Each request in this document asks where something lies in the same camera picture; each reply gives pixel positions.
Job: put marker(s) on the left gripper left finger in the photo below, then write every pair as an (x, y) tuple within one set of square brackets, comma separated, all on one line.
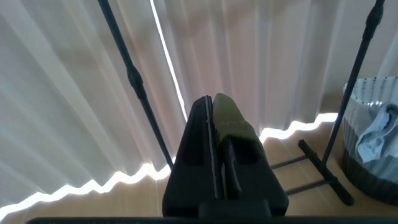
[(189, 180)]

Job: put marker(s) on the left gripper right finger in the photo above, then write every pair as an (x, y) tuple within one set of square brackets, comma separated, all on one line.
[(258, 183)]

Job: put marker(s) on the green long-sleeved shirt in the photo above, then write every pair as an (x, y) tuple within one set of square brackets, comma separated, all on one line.
[(230, 121)]

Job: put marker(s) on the black clothes rack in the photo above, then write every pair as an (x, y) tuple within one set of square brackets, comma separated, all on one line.
[(135, 77)]

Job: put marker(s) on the white laundry basket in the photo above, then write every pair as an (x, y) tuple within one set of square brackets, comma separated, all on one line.
[(367, 90)]

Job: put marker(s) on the pale grey garment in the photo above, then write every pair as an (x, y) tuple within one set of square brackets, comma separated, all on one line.
[(376, 137)]

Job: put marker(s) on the beige curtain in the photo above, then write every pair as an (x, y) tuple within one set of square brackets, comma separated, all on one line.
[(62, 93)]

